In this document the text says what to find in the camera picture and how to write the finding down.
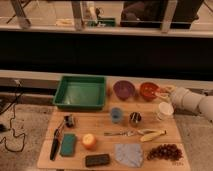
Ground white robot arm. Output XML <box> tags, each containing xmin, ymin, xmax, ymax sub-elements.
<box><xmin>155</xmin><ymin>87</ymin><xmax>213</xmax><ymax>122</ymax></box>

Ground bunch of dark grapes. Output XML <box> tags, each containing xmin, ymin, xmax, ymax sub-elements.
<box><xmin>147</xmin><ymin>144</ymin><xmax>182</xmax><ymax>161</ymax></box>

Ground small black binder clip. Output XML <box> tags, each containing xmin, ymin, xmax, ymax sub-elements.
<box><xmin>65</xmin><ymin>115</ymin><xmax>74</xmax><ymax>128</ymax></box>

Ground orange bowl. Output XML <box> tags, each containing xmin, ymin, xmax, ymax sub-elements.
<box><xmin>139</xmin><ymin>82</ymin><xmax>158</xmax><ymax>101</ymax></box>

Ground orange fruit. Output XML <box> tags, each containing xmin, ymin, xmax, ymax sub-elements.
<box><xmin>82</xmin><ymin>134</ymin><xmax>97</xmax><ymax>149</ymax></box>

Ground purple bowl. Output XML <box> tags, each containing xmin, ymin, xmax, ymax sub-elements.
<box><xmin>113</xmin><ymin>80</ymin><xmax>135</xmax><ymax>100</ymax></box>

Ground blue cup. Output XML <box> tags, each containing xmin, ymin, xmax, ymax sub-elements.
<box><xmin>110</xmin><ymin>107</ymin><xmax>123</xmax><ymax>123</ymax></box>

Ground yellow banana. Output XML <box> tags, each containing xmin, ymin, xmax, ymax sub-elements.
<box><xmin>138</xmin><ymin>130</ymin><xmax>166</xmax><ymax>142</ymax></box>

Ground dark metal cup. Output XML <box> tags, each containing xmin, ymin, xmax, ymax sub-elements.
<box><xmin>129</xmin><ymin>112</ymin><xmax>142</xmax><ymax>127</ymax></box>

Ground black eraser block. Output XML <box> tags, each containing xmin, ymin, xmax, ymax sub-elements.
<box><xmin>85</xmin><ymin>154</ymin><xmax>110</xmax><ymax>167</ymax></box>

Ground black handled knife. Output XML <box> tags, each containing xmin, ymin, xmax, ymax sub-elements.
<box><xmin>50</xmin><ymin>121</ymin><xmax>64</xmax><ymax>161</ymax></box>

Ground blue cloth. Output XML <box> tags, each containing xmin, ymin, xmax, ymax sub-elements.
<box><xmin>115</xmin><ymin>143</ymin><xmax>143</xmax><ymax>168</ymax></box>

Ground white paper cup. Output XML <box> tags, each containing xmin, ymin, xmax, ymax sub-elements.
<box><xmin>156</xmin><ymin>102</ymin><xmax>174</xmax><ymax>120</ymax></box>

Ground green plastic tray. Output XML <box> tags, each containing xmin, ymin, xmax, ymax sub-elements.
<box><xmin>53</xmin><ymin>76</ymin><xmax>106</xmax><ymax>110</ymax></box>

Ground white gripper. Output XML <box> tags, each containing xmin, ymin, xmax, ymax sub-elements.
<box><xmin>156</xmin><ymin>85</ymin><xmax>188</xmax><ymax>107</ymax></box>

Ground green sponge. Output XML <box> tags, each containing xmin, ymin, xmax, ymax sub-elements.
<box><xmin>60</xmin><ymin>134</ymin><xmax>76</xmax><ymax>157</ymax></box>

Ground black cable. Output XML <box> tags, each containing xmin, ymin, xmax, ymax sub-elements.
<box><xmin>0</xmin><ymin>79</ymin><xmax>27</xmax><ymax>154</ymax></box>

